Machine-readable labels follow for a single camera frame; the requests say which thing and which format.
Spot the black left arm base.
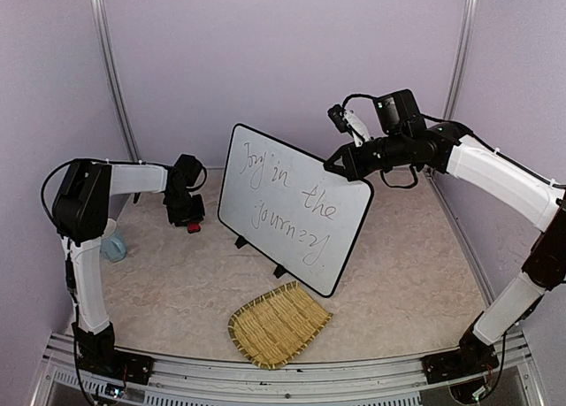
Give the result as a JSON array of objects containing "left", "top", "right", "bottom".
[{"left": 72, "top": 323, "right": 154, "bottom": 386}]

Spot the red bone-shaped eraser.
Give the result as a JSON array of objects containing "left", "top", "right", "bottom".
[{"left": 187, "top": 222, "right": 201, "bottom": 234}]

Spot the aluminium corner post left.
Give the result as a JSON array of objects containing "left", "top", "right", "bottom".
[{"left": 90, "top": 0, "right": 142, "bottom": 161}]

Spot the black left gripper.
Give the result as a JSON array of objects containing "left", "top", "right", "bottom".
[{"left": 166, "top": 188, "right": 206, "bottom": 226}]

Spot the woven bamboo tray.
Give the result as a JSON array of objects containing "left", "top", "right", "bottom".
[{"left": 227, "top": 281, "right": 333, "bottom": 371}]

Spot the aluminium corner post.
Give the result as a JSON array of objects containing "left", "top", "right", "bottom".
[
  {"left": 90, "top": 0, "right": 142, "bottom": 161},
  {"left": 443, "top": 0, "right": 478, "bottom": 119}
]

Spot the aluminium front rail frame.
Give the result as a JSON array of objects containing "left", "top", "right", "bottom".
[{"left": 30, "top": 330, "right": 545, "bottom": 406}]

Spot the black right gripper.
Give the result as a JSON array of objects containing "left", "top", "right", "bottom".
[{"left": 325, "top": 130, "right": 411, "bottom": 180}]

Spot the white whiteboard black frame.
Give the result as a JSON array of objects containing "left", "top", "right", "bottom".
[{"left": 218, "top": 123, "right": 374, "bottom": 298}]

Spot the aluminium corner post right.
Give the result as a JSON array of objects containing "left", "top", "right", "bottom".
[{"left": 443, "top": 0, "right": 478, "bottom": 119}]

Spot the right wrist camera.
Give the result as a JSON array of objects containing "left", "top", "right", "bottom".
[{"left": 327, "top": 104, "right": 372, "bottom": 148}]

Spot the light blue mug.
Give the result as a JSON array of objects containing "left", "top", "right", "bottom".
[{"left": 101, "top": 218, "right": 127, "bottom": 263}]

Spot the black whiteboard stand foot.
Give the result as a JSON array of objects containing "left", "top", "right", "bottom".
[
  {"left": 234, "top": 235, "right": 248, "bottom": 249},
  {"left": 273, "top": 264, "right": 287, "bottom": 279}
]

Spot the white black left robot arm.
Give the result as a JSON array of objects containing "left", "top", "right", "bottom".
[{"left": 40, "top": 154, "right": 208, "bottom": 336}]

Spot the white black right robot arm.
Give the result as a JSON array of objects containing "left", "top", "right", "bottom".
[{"left": 324, "top": 89, "right": 565, "bottom": 374}]

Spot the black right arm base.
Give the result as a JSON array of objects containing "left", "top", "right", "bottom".
[{"left": 422, "top": 329, "right": 500, "bottom": 384}]

